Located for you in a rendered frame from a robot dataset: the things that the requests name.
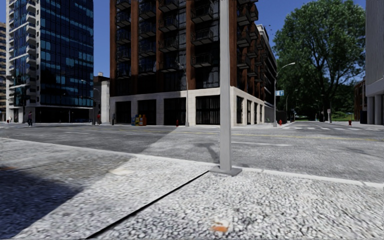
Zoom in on red brick building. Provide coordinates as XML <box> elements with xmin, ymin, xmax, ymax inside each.
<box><xmin>108</xmin><ymin>0</ymin><xmax>278</xmax><ymax>127</ymax></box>

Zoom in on grey street lamp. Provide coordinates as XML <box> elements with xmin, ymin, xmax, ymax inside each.
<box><xmin>272</xmin><ymin>62</ymin><xmax>296</xmax><ymax>128</ymax></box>

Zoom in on pale concrete building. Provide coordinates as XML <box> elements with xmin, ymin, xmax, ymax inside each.
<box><xmin>365</xmin><ymin>0</ymin><xmax>384</xmax><ymax>126</ymax></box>

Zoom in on brown brick building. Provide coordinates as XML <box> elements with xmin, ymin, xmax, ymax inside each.
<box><xmin>353</xmin><ymin>78</ymin><xmax>368</xmax><ymax>123</ymax></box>

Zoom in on trees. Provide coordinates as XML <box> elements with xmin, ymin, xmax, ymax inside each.
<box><xmin>272</xmin><ymin>0</ymin><xmax>367</xmax><ymax>122</ymax></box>

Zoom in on glass tower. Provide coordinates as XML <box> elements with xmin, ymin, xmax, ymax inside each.
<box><xmin>5</xmin><ymin>0</ymin><xmax>95</xmax><ymax>124</ymax></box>

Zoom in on grey pole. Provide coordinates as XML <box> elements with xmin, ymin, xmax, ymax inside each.
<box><xmin>209</xmin><ymin>0</ymin><xmax>243</xmax><ymax>177</ymax></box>

